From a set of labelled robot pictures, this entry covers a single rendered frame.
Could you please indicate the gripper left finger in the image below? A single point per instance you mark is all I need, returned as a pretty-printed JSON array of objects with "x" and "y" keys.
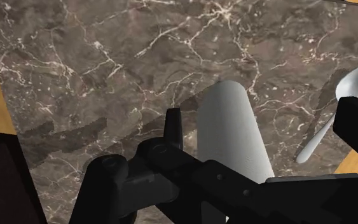
[{"x": 154, "y": 173}]

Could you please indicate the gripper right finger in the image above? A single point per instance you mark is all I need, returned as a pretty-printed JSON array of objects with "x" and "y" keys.
[{"x": 357, "y": 124}]

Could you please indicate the silver spoon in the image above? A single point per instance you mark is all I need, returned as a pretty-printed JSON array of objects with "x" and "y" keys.
[{"x": 350, "y": 82}]

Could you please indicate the white cylinder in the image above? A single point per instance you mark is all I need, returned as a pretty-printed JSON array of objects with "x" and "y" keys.
[{"x": 228, "y": 133}]

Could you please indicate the dark robot stand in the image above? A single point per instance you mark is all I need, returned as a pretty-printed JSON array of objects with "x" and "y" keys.
[{"x": 2, "y": 180}]

